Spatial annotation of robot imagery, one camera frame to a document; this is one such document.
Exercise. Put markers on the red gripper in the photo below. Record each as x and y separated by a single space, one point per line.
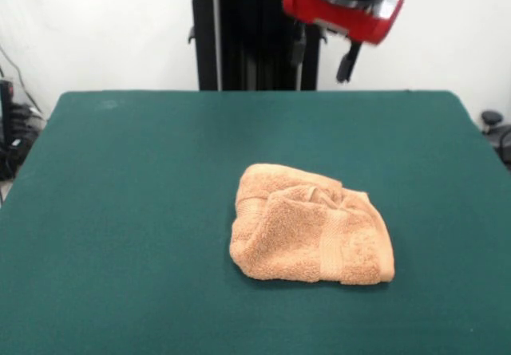
343 14

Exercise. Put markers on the orange terry towel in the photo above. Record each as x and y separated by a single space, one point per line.
295 235

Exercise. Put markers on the dark green table cloth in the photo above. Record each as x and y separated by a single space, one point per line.
120 231

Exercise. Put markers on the black electronics box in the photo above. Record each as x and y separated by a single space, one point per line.
6 131

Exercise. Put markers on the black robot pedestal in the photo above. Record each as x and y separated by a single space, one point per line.
255 44

